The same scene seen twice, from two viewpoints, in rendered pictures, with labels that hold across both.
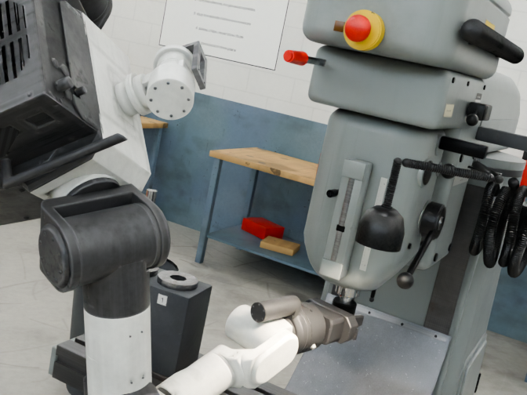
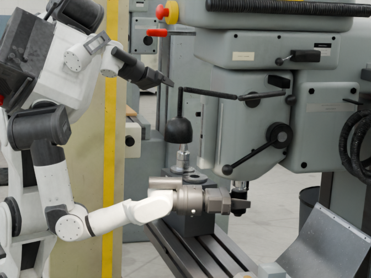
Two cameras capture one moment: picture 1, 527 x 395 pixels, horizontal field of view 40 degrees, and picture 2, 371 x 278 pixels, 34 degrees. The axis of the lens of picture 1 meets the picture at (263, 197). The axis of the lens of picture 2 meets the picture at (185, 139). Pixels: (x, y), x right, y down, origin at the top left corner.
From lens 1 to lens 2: 1.28 m
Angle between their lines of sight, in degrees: 44
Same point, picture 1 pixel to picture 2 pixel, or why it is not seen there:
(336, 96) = (199, 53)
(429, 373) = (353, 265)
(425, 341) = (358, 241)
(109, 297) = (33, 155)
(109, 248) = (26, 131)
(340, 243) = (201, 145)
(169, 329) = not seen: hidden behind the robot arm
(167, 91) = (69, 57)
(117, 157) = (50, 90)
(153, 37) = not seen: outside the picture
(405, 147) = (229, 83)
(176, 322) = not seen: hidden behind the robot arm
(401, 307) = (350, 214)
